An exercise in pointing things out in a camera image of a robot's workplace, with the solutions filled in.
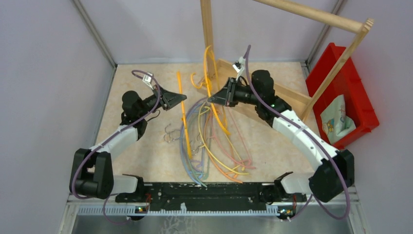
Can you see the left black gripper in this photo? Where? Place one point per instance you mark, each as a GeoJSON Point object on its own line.
{"type": "Point", "coordinates": [169, 99]}

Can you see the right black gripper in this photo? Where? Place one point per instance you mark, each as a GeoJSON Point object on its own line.
{"type": "Point", "coordinates": [226, 96]}

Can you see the deep yellow hanger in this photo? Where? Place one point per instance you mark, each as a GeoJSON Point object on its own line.
{"type": "Point", "coordinates": [207, 83]}
{"type": "Point", "coordinates": [184, 120]}

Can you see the pink hanger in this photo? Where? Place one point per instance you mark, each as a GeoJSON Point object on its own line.
{"type": "Point", "coordinates": [233, 146]}

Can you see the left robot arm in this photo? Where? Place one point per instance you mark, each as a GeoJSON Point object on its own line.
{"type": "Point", "coordinates": [92, 170]}

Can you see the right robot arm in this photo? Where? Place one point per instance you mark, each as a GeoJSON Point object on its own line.
{"type": "Point", "coordinates": [334, 168]}

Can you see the purple hanger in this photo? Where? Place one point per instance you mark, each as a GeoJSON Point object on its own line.
{"type": "Point", "coordinates": [190, 111]}

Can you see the green hanger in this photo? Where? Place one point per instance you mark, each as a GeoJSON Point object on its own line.
{"type": "Point", "coordinates": [196, 144]}

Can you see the orange hanger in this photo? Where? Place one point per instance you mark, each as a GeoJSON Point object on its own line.
{"type": "Point", "coordinates": [211, 156]}

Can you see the blue hanger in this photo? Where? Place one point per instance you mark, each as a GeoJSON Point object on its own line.
{"type": "Point", "coordinates": [193, 168]}

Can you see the printed cloth in bin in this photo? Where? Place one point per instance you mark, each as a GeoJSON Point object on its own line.
{"type": "Point", "coordinates": [335, 122]}

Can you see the red plastic bin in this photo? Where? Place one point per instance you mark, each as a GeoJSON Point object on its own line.
{"type": "Point", "coordinates": [347, 83]}

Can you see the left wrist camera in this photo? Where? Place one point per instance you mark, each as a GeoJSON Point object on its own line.
{"type": "Point", "coordinates": [147, 79]}

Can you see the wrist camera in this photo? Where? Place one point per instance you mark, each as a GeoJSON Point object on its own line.
{"type": "Point", "coordinates": [239, 67]}
{"type": "Point", "coordinates": [147, 79]}

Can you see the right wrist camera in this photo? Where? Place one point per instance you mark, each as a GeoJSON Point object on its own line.
{"type": "Point", "coordinates": [239, 67]}

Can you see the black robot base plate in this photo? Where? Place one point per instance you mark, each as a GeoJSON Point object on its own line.
{"type": "Point", "coordinates": [213, 197]}

